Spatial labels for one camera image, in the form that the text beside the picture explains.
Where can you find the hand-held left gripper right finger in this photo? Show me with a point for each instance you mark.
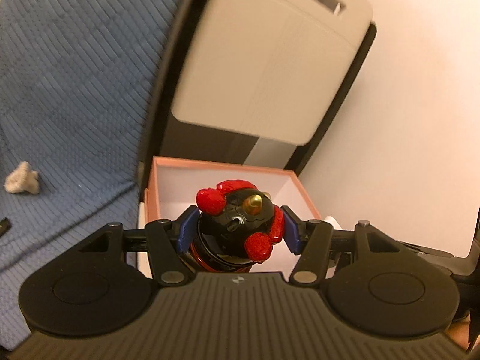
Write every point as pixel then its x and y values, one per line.
pixel 296 232

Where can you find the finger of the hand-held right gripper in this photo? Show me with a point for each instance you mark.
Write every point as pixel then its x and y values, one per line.
pixel 431 251

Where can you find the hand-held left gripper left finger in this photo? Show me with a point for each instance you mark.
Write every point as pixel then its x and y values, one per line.
pixel 187 230

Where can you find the pink cardboard box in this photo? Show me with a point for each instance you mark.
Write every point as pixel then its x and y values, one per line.
pixel 176 183

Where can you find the red and black toy figure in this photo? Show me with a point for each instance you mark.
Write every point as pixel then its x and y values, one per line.
pixel 240 217

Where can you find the white side table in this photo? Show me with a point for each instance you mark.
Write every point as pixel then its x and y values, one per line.
pixel 144 240

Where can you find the beige folding chair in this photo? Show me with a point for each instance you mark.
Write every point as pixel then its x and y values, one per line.
pixel 262 63

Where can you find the black usb stick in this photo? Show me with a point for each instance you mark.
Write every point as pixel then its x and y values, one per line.
pixel 3 228

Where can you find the blue textured seat cushion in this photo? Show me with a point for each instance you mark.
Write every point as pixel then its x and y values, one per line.
pixel 75 63

